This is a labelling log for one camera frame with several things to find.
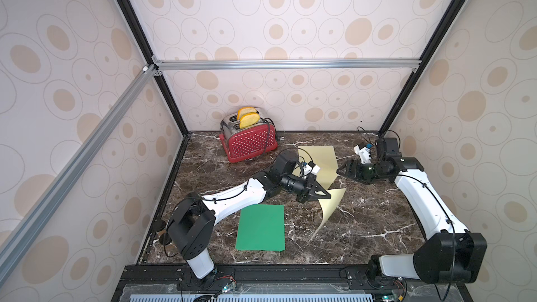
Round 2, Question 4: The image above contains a brown spice jar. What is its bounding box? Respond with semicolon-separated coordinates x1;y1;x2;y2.
159;232;172;247
151;219;166;234

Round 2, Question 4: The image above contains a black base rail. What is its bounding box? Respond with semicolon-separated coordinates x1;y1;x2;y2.
112;264;472;301

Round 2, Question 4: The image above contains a yellow toast slice front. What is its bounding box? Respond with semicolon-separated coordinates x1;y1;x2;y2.
239;113;260;129

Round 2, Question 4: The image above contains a yellow toast slice rear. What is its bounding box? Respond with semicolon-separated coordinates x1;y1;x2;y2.
237;106;258;120

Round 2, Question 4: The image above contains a red polka dot toaster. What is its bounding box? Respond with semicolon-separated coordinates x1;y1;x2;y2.
219;109;278;163

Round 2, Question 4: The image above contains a horizontal aluminium frame bar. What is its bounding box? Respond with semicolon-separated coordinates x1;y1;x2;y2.
156;58;422;71

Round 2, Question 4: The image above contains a left diagonal aluminium frame bar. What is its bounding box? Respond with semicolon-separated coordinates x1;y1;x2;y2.
1;64;157;285

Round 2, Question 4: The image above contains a brown spice jar front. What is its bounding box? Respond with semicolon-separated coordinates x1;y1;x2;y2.
159;232;172;247

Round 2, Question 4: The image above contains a yellow paper sheet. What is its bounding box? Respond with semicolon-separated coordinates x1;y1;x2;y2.
298;146;338;190
309;187;347;241

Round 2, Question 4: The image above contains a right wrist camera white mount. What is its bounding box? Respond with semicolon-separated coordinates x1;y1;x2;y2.
354;143;372;164

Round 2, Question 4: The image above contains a black toaster power cord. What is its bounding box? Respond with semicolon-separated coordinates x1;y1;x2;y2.
259;118;280;152

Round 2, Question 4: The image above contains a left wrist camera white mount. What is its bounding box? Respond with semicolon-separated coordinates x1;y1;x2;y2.
302;161;320;177

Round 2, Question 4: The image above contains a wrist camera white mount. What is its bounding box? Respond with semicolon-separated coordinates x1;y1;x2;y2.
354;143;372;164
302;161;320;177

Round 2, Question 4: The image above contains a yellow toast slice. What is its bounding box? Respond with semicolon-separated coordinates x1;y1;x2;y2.
239;113;260;129
237;106;258;120

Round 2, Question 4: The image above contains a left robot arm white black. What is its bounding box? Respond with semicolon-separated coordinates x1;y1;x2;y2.
165;150;331;280

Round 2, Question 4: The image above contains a brown spice jar rear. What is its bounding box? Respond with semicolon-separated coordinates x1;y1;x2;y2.
151;219;166;234

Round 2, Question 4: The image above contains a yellow paper sheet front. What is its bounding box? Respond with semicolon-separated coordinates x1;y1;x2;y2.
309;187;347;241

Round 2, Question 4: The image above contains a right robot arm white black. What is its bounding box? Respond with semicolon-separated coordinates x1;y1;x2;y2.
337;138;487;285

